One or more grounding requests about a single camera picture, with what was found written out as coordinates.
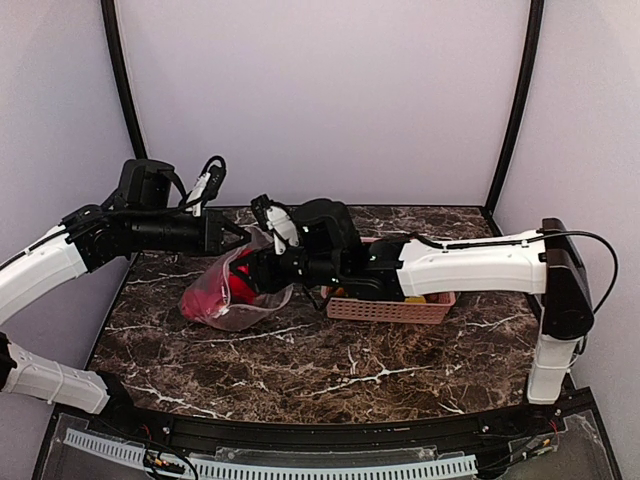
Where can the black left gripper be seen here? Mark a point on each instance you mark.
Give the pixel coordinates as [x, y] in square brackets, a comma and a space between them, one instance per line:
[214, 232]

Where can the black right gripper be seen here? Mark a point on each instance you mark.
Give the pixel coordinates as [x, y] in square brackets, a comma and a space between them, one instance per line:
[270, 268]

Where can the clear zip top bag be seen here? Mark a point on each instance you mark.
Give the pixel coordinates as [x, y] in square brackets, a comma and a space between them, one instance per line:
[238, 317]

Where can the red fruit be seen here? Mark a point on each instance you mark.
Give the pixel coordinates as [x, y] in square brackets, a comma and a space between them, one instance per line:
[201, 306]

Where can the red bell pepper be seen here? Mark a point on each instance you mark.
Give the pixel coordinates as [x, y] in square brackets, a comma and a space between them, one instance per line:
[241, 291]

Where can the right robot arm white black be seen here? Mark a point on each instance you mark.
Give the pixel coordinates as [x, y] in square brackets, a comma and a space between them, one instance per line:
[317, 244]

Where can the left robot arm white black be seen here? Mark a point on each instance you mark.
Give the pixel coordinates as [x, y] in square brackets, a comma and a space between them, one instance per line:
[149, 211]

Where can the yellow pepper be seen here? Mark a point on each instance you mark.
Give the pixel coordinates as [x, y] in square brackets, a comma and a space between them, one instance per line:
[415, 300]

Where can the pink plastic basket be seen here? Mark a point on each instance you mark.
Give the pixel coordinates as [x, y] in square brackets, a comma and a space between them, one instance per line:
[390, 307]

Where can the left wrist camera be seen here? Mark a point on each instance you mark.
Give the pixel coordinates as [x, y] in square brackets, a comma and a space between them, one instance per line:
[144, 184]

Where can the white slotted cable duct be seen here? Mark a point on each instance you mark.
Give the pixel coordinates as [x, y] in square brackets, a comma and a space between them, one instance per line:
[235, 463]

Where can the black front frame rail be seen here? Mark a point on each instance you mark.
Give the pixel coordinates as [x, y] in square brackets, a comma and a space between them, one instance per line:
[487, 431]

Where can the left black frame post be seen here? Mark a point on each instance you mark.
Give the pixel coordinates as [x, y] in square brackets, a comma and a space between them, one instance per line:
[121, 77]

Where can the black frame post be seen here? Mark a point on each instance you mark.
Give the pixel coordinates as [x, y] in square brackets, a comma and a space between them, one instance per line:
[520, 97]
[121, 77]

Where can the right black frame post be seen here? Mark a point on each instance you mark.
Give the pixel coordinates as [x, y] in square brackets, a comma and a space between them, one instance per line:
[520, 97]

